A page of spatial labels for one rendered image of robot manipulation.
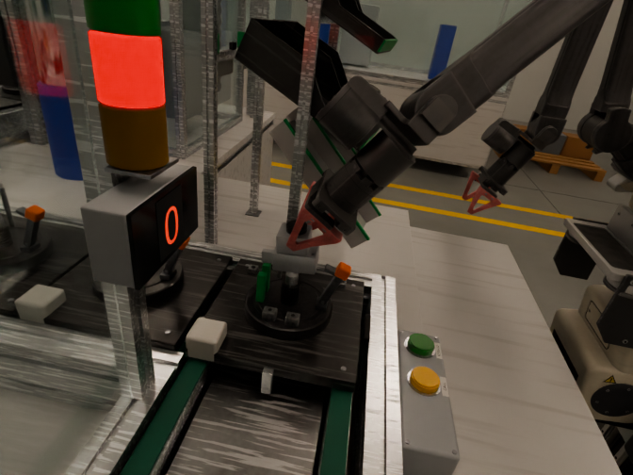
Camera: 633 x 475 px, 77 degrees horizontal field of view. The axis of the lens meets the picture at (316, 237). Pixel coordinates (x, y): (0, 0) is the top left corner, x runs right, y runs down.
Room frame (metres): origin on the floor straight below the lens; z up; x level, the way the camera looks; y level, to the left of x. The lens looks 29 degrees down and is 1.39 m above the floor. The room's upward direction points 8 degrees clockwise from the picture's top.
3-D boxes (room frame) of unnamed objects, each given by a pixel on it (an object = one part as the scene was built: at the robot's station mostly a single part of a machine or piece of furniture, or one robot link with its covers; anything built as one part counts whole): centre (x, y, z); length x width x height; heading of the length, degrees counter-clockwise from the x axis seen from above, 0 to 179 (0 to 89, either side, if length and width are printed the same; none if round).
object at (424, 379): (0.40, -0.18, 0.96); 0.04 x 0.04 x 0.02
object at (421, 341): (0.47, -0.18, 0.96); 0.04 x 0.04 x 0.02
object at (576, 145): (5.43, -2.94, 0.20); 1.20 x 0.80 x 0.41; 83
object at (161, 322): (0.52, 0.28, 1.01); 0.24 x 0.24 x 0.13; 85
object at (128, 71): (0.32, 0.16, 1.34); 0.05 x 0.05 x 0.05
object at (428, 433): (0.40, -0.18, 0.93); 0.21 x 0.07 x 0.06; 175
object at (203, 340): (0.41, 0.13, 0.97); 0.05 x 0.05 x 0.04; 85
